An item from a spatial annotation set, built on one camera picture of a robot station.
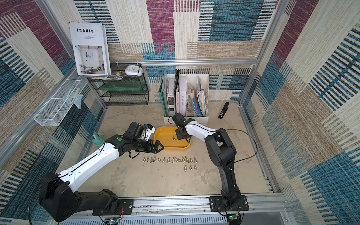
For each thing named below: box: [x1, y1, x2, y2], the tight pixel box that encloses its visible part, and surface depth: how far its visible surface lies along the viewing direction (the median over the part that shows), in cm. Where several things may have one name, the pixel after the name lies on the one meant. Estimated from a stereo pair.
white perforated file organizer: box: [163, 74, 210, 125], surface depth 102 cm
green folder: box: [158, 71, 170, 117], surface depth 93 cm
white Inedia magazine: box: [68, 22, 112, 76], surface depth 79 cm
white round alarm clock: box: [124, 64, 144, 77], surface depth 91 cm
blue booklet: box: [192, 97, 203, 117], surface depth 102 cm
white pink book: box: [175, 74, 187, 117], surface depth 99 cm
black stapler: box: [217, 101, 230, 120], surface depth 115 cm
